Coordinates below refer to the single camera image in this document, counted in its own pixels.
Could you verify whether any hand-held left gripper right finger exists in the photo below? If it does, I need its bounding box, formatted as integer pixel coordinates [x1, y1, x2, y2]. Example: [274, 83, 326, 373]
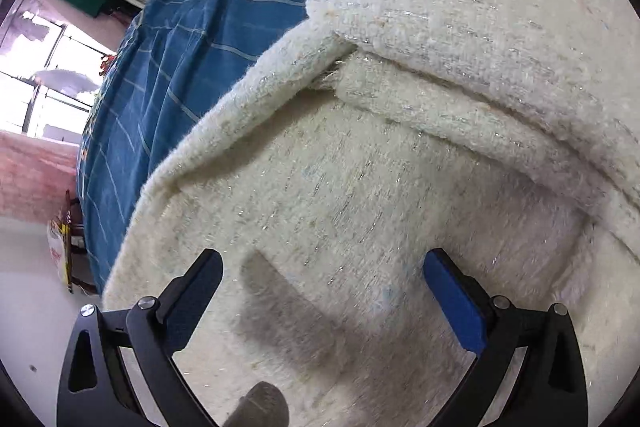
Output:
[423, 248, 590, 427]

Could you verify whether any plastic bag with red print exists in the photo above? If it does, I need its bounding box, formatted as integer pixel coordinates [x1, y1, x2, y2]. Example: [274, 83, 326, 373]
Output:
[47, 189, 96, 295]

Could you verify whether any cream fuzzy knit coat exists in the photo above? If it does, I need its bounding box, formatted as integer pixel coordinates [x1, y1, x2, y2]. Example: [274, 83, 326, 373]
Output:
[101, 0, 640, 427]

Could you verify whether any pink curtain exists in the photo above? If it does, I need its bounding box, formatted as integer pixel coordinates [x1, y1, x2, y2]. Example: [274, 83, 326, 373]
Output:
[0, 129, 81, 223]

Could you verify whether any blue striped bed sheet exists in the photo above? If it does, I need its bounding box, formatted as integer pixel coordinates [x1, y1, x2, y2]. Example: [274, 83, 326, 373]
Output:
[77, 0, 346, 295]

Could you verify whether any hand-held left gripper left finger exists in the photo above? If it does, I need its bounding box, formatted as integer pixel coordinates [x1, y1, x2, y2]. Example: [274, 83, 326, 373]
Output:
[56, 248, 224, 427]

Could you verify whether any window with metal bars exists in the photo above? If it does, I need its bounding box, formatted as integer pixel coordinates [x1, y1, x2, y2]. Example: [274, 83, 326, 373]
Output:
[0, 9, 118, 142]

